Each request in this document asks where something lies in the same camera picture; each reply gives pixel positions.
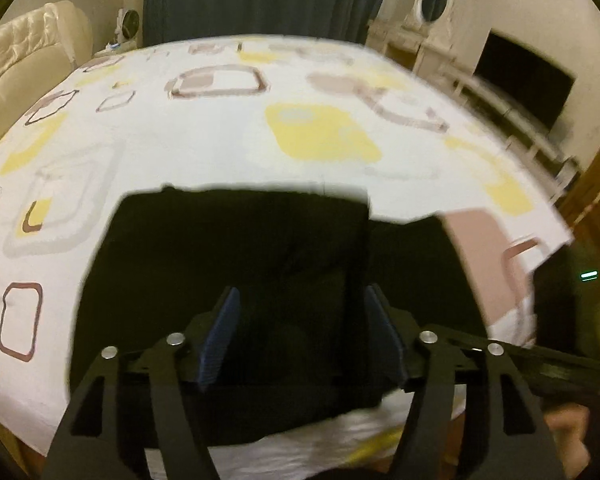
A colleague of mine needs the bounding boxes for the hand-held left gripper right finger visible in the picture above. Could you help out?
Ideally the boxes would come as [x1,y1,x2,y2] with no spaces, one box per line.
[364,284,567,480]

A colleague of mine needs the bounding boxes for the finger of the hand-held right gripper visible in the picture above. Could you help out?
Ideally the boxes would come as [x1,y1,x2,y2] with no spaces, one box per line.
[502,345,600,397]

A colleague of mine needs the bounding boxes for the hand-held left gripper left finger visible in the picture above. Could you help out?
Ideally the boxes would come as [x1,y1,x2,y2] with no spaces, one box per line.
[42,286,242,480]

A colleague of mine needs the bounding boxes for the black pants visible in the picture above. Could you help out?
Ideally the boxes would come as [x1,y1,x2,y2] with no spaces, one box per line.
[69,185,488,448]

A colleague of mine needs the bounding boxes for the person's right hand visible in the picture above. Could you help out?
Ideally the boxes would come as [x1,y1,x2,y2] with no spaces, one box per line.
[545,404,600,467]

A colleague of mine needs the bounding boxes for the wooden door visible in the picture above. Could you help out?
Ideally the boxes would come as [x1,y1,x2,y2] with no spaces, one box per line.
[559,115,600,261]

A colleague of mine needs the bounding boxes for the bed with patterned sheet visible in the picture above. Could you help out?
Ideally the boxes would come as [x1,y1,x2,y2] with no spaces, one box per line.
[0,34,576,480]

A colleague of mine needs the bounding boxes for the cream television stand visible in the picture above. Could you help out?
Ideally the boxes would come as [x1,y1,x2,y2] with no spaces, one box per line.
[440,65,581,201]

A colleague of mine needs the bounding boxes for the black television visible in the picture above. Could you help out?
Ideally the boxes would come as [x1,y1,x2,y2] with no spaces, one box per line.
[472,30,577,132]

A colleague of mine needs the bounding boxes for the cream dressing table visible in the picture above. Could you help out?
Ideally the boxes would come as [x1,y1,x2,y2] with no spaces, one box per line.
[367,15,461,76]

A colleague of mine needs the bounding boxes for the small desk fan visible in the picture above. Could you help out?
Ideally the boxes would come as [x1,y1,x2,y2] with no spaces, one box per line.
[115,8,142,46]

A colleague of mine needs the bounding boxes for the cream tufted headboard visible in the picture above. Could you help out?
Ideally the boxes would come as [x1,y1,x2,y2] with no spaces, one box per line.
[0,1,95,163]

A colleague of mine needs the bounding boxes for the oval vanity mirror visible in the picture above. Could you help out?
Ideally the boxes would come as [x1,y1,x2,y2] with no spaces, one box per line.
[412,0,453,26]

